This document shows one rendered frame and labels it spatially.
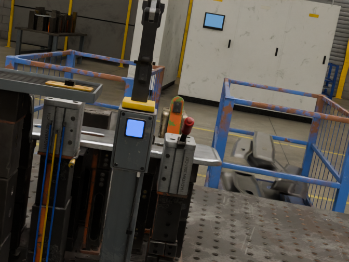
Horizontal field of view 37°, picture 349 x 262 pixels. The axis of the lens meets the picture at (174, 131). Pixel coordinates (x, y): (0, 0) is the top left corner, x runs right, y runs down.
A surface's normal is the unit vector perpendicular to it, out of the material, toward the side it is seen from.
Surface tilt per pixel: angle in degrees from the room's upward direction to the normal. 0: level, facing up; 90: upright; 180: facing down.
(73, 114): 90
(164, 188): 90
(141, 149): 90
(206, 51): 90
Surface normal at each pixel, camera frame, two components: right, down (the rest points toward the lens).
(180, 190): 0.03, 0.21
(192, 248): 0.16, -0.97
